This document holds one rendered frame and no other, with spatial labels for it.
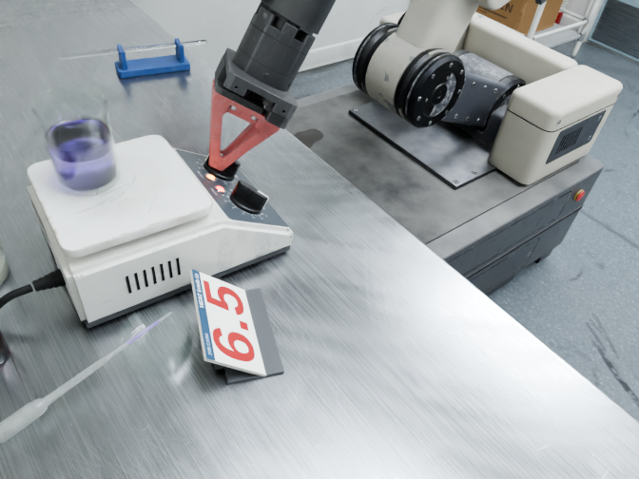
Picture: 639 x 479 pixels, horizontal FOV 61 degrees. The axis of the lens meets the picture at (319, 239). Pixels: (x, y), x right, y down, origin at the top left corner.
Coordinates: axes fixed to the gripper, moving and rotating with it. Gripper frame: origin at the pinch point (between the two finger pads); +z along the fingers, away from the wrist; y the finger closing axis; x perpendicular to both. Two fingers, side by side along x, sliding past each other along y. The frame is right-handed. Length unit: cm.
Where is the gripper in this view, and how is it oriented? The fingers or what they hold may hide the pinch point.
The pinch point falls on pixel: (218, 159)
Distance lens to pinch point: 54.3
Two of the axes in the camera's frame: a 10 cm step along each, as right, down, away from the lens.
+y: 1.7, 5.0, -8.5
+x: 8.5, 3.6, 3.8
